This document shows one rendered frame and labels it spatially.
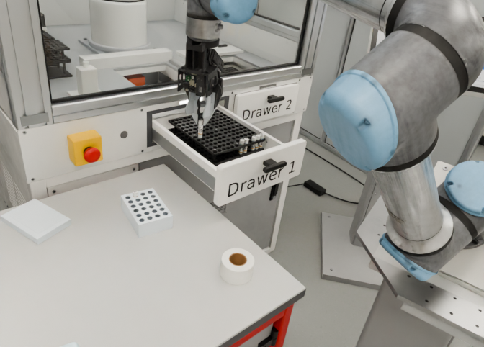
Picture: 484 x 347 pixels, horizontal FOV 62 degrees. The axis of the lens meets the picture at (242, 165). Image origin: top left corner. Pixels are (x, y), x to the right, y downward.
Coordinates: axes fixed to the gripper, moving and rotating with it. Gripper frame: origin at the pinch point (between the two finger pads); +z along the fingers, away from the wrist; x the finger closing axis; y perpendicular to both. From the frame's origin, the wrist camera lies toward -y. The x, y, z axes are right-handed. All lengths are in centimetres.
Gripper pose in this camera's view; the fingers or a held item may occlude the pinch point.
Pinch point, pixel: (202, 118)
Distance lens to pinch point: 100.5
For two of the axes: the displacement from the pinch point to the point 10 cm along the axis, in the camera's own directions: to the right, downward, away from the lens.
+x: 9.5, 2.3, -2.0
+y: -2.9, 4.7, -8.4
